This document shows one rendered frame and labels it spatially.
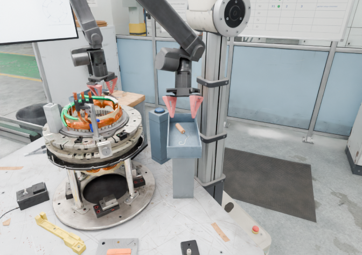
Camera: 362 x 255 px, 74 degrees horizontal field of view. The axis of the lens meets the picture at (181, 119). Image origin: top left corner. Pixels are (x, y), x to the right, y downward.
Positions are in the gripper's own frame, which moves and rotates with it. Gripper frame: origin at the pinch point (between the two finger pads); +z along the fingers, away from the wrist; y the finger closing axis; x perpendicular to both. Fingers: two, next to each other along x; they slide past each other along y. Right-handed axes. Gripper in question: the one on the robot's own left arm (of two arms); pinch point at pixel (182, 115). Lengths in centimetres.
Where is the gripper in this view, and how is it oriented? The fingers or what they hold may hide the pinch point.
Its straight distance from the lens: 81.6
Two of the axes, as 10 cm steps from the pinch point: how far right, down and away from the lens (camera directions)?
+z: -0.2, 10.0, 0.3
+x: 4.9, -0.1, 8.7
